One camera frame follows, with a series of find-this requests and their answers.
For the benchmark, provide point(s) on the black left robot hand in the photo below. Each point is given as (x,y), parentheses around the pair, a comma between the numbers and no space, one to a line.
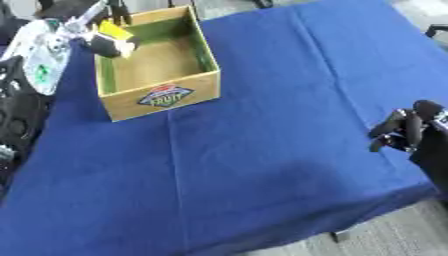
(108,46)

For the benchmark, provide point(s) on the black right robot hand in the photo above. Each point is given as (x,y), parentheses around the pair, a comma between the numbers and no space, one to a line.
(415,128)

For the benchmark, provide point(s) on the yellow block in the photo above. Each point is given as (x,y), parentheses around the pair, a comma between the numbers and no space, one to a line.
(114,30)

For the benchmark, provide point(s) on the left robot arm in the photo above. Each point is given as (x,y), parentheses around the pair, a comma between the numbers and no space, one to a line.
(45,63)

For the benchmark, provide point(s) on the tan cardboard box green inside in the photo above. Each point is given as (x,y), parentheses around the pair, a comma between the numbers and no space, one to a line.
(157,63)

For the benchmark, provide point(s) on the black chair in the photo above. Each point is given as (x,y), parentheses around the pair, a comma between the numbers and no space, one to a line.
(436,30)

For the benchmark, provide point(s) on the black table leg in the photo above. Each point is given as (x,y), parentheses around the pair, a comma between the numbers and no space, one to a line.
(340,236)

